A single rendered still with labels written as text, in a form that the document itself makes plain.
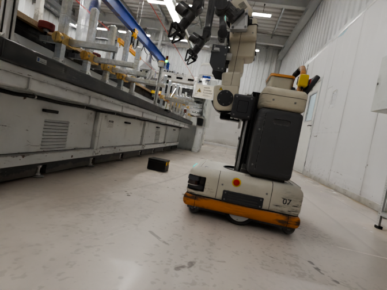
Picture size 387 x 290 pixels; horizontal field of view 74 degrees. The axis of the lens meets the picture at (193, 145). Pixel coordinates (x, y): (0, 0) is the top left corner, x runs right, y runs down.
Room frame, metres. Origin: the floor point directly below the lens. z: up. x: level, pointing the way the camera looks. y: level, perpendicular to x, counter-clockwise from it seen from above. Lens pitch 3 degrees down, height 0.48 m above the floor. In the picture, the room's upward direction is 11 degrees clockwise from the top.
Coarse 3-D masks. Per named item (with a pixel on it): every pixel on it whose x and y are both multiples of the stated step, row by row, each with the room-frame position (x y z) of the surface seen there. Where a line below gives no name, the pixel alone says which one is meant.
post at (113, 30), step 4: (112, 28) 1.82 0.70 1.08; (116, 28) 1.84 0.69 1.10; (112, 32) 1.82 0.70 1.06; (112, 36) 1.82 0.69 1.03; (108, 40) 1.82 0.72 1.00; (112, 40) 1.81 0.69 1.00; (108, 44) 1.82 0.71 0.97; (112, 44) 1.82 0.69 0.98; (108, 52) 1.82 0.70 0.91; (108, 56) 1.82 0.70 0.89; (104, 72) 1.82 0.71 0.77; (108, 72) 1.83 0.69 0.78; (104, 76) 1.82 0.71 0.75; (108, 76) 1.84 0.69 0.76
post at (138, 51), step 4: (136, 48) 2.31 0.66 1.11; (140, 48) 2.31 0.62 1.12; (136, 52) 2.31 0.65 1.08; (140, 52) 2.33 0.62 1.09; (136, 56) 2.31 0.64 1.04; (140, 56) 2.34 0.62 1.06; (136, 60) 2.31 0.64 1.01; (136, 64) 2.31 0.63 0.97; (136, 68) 2.31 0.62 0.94; (132, 76) 2.31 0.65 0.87; (136, 76) 2.34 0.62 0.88; (132, 84) 2.31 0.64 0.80; (132, 88) 2.31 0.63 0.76; (132, 92) 2.31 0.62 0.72
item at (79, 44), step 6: (42, 36) 1.38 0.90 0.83; (48, 36) 1.38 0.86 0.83; (48, 42) 1.39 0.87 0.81; (54, 42) 1.37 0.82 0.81; (72, 42) 1.36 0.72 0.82; (78, 42) 1.35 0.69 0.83; (84, 42) 1.35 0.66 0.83; (90, 42) 1.34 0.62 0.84; (90, 48) 1.36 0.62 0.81; (96, 48) 1.34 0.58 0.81; (102, 48) 1.34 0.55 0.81; (108, 48) 1.33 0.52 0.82; (114, 48) 1.33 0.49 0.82
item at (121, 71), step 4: (92, 64) 1.87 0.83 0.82; (92, 68) 1.88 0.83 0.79; (96, 68) 1.87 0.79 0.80; (100, 68) 1.87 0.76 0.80; (112, 68) 1.86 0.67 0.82; (116, 68) 1.85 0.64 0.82; (120, 68) 1.85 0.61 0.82; (120, 72) 1.85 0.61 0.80; (124, 72) 1.84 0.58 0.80; (128, 72) 1.84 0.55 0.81; (132, 72) 1.84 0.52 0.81; (136, 72) 1.83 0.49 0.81; (140, 72) 1.83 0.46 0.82; (144, 72) 1.82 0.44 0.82; (140, 76) 1.85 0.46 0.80; (144, 76) 1.82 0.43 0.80
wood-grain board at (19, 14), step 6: (0, 0) 1.16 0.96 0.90; (0, 6) 1.17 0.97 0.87; (18, 12) 1.26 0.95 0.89; (18, 18) 1.30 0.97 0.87; (24, 18) 1.30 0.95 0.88; (30, 18) 1.33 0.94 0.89; (30, 24) 1.36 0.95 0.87; (36, 24) 1.38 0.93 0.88; (42, 30) 1.43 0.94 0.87; (78, 48) 1.75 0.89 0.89; (150, 90) 3.34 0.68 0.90; (168, 102) 4.34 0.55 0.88
